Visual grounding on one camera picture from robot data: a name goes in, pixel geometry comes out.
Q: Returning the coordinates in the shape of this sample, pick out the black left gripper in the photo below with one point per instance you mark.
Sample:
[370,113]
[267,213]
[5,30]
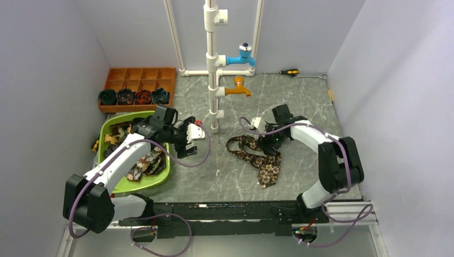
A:
[181,148]

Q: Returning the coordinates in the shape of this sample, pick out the orange wooden compartment tray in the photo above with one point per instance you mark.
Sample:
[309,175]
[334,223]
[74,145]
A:
[139,78]

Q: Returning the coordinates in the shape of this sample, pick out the red black rolled tie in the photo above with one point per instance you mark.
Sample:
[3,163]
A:
[143,97]

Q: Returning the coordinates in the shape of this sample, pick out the yellow black screwdriver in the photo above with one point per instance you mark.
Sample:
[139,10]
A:
[289,72]

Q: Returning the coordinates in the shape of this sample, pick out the blue plastic faucet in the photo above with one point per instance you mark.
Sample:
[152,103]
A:
[245,56]

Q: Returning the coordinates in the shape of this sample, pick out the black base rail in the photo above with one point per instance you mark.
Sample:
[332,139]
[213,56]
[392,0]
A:
[279,218]

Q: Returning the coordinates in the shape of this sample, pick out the aluminium frame rail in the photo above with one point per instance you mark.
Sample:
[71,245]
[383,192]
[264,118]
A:
[346,211]

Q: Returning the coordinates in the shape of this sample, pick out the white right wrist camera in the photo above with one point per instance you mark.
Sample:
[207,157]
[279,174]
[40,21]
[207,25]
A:
[257,124]

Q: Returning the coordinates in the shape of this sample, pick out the teal black rolled tie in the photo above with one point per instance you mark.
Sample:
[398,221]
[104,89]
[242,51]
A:
[160,96]

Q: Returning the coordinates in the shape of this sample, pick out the green plastic basin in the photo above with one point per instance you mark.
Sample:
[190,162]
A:
[126,186]

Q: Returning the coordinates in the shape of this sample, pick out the pile of floral ties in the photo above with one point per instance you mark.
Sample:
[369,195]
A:
[150,164]

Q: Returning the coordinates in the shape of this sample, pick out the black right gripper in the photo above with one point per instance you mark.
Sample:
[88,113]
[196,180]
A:
[264,141]

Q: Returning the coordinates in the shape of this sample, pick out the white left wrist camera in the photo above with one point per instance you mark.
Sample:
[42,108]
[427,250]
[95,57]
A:
[194,133]

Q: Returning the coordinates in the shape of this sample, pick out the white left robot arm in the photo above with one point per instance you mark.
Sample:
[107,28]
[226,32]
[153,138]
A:
[88,205]

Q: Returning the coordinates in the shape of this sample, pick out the silver wrench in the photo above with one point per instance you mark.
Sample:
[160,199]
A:
[318,76]

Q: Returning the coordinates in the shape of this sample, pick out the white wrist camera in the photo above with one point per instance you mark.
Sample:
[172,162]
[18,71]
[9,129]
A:
[194,133]
[257,124]

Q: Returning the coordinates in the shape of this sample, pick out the yellow black tool handle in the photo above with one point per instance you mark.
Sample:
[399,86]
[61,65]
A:
[95,145]

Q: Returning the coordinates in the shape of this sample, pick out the brown floral tie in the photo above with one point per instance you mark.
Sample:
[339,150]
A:
[246,148]

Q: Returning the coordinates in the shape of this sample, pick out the dark green rolled tie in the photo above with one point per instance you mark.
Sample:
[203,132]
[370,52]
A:
[108,97]

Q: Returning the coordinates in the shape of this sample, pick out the orange plastic faucet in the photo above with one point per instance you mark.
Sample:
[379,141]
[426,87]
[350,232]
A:
[239,87]

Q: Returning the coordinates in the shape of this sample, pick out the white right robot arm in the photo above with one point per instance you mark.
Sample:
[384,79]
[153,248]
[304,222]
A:
[339,164]

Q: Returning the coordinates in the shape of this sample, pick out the white PVC pipe assembly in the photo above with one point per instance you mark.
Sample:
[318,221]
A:
[213,17]

